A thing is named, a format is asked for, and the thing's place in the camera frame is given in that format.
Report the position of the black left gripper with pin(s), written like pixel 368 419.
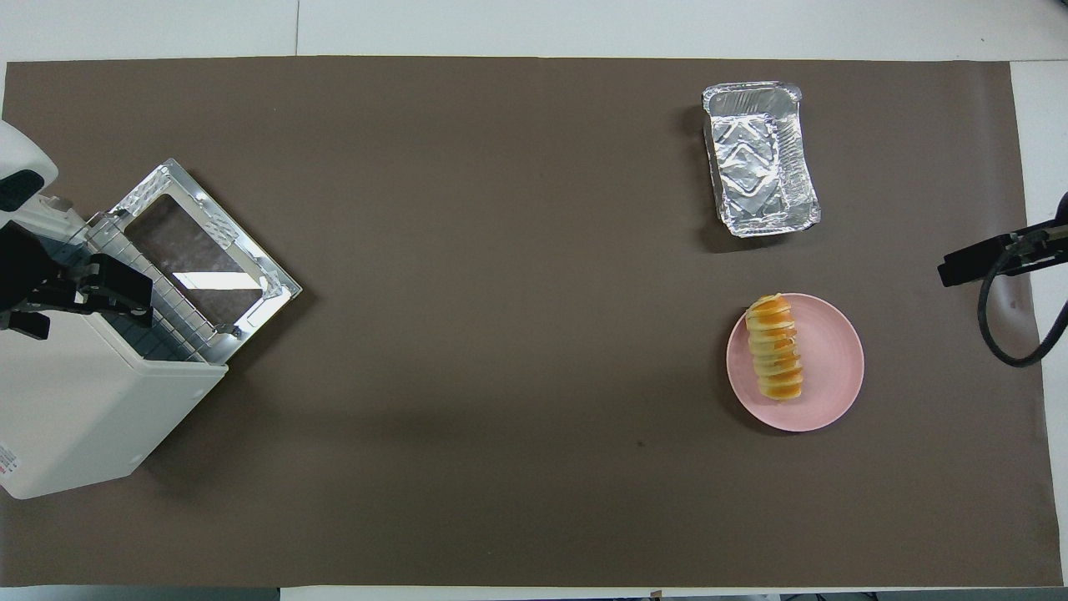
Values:
pixel 21 267

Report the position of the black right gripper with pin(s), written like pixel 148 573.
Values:
pixel 1047 246

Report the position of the sliced orange bread loaf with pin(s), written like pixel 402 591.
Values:
pixel 776 351

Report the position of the aluminium foil tray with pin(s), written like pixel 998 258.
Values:
pixel 759 159

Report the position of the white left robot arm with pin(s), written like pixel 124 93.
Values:
pixel 17 146

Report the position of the white toaster oven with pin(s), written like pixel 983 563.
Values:
pixel 83 417

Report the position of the pink round plate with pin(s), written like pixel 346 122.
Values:
pixel 830 376

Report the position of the brown table mat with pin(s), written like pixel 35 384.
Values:
pixel 501 334

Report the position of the glass oven door metal frame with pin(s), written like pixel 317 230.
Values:
pixel 209 250

